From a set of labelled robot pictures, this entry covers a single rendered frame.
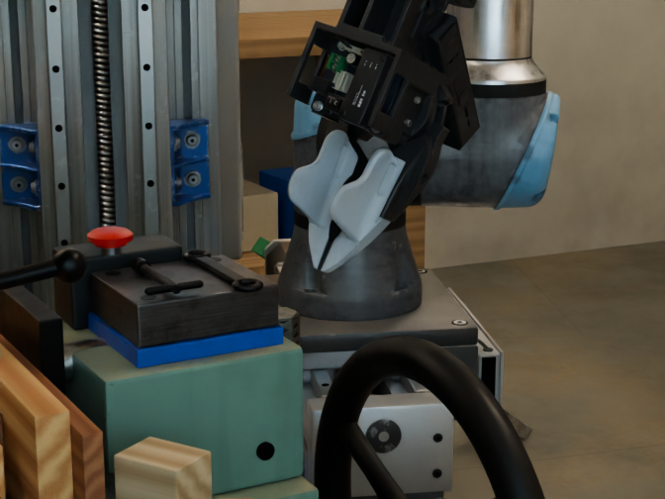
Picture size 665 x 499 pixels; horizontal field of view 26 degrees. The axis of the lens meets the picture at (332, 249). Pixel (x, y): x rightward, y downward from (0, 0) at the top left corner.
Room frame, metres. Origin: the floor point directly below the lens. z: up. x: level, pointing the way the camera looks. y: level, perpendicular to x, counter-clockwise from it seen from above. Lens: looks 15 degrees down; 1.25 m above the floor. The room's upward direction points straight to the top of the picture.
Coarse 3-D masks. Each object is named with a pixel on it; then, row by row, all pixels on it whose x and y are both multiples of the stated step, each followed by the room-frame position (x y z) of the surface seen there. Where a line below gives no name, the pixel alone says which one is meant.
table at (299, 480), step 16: (112, 480) 0.80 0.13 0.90; (288, 480) 0.87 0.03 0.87; (304, 480) 0.87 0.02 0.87; (112, 496) 0.78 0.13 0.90; (224, 496) 0.84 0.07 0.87; (240, 496) 0.84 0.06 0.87; (256, 496) 0.84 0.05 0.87; (272, 496) 0.84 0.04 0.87; (288, 496) 0.85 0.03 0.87; (304, 496) 0.85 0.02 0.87
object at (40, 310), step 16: (16, 288) 0.89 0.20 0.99; (0, 304) 0.89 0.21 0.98; (16, 304) 0.86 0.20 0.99; (32, 304) 0.85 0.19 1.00; (0, 320) 0.89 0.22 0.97; (16, 320) 0.86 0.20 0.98; (32, 320) 0.83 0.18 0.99; (48, 320) 0.82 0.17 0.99; (16, 336) 0.86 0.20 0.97; (32, 336) 0.83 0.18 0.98; (48, 336) 0.82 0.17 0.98; (32, 352) 0.83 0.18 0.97; (48, 352) 0.82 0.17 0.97; (64, 352) 0.86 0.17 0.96; (48, 368) 0.82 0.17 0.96; (64, 368) 0.82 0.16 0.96; (64, 384) 0.82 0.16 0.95
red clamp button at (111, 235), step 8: (96, 232) 0.92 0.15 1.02; (104, 232) 0.92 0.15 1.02; (112, 232) 0.92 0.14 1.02; (120, 232) 0.92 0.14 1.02; (128, 232) 0.92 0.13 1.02; (88, 240) 0.92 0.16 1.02; (96, 240) 0.91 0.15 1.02; (104, 240) 0.91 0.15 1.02; (112, 240) 0.91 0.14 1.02; (120, 240) 0.91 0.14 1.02; (128, 240) 0.91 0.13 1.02; (104, 248) 0.91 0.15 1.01; (112, 248) 0.91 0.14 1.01
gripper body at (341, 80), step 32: (352, 0) 0.93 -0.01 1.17; (384, 0) 0.93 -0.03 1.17; (416, 0) 0.93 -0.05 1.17; (448, 0) 0.96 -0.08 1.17; (320, 32) 0.94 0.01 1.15; (352, 32) 0.92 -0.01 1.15; (384, 32) 0.93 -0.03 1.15; (416, 32) 0.94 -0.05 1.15; (320, 64) 0.94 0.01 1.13; (352, 64) 0.92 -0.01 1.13; (384, 64) 0.90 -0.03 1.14; (416, 64) 0.91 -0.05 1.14; (320, 96) 0.93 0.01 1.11; (352, 96) 0.90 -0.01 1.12; (384, 96) 0.89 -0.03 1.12; (416, 96) 0.93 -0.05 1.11; (448, 96) 0.94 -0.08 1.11; (384, 128) 0.90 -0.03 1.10; (416, 128) 0.93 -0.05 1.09
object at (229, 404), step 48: (96, 336) 0.89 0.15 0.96; (96, 384) 0.82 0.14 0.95; (144, 384) 0.82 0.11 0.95; (192, 384) 0.84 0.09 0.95; (240, 384) 0.85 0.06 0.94; (288, 384) 0.87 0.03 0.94; (144, 432) 0.82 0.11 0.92; (192, 432) 0.84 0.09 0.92; (240, 432) 0.85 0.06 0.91; (288, 432) 0.87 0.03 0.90; (240, 480) 0.85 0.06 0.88
